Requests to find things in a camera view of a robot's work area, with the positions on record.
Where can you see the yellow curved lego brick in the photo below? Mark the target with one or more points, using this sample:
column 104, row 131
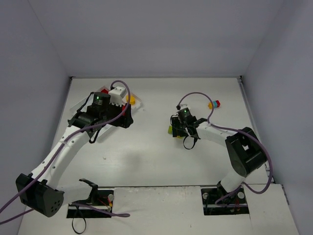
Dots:
column 131, row 99

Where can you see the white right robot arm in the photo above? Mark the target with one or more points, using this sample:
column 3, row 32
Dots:
column 245, row 152

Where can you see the green blue yellow lego stack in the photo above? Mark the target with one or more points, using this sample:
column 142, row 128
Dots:
column 170, row 131

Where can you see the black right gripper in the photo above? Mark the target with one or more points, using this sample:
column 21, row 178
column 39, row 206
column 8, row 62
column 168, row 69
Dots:
column 176, row 127

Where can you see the clear plastic divided tray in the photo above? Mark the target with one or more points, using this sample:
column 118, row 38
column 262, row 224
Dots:
column 94, row 110

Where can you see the yellow blue red lego stack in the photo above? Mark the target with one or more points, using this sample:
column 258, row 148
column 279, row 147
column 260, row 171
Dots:
column 213, row 105

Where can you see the red flower lego brick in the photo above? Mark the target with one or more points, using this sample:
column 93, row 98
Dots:
column 105, row 91

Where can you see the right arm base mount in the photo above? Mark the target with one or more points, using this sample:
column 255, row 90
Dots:
column 213, row 205

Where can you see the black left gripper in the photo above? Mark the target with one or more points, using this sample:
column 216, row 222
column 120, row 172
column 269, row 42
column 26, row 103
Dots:
column 126, row 116

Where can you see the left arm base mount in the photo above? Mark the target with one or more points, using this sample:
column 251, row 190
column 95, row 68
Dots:
column 103, row 201

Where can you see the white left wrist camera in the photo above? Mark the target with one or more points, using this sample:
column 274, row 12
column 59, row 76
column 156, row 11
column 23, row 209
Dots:
column 116, row 95

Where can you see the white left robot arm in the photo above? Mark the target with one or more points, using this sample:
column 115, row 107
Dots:
column 40, row 189

